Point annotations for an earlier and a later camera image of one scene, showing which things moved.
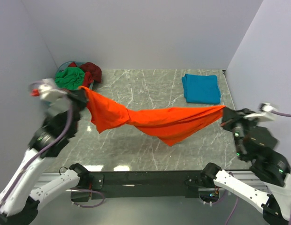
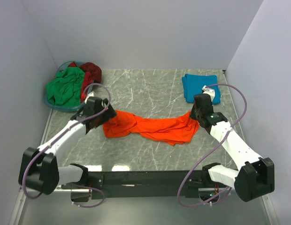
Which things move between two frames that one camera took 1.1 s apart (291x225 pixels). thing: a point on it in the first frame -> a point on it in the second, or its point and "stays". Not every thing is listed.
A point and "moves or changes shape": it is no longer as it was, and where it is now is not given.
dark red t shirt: [92, 71] stays
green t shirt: [72, 78] stays
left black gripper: [81, 96] -> [109, 114]
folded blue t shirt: [201, 88] stays
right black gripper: [229, 115] -> [192, 114]
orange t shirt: [168, 124] moves or changes shape
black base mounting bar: [144, 183] stays
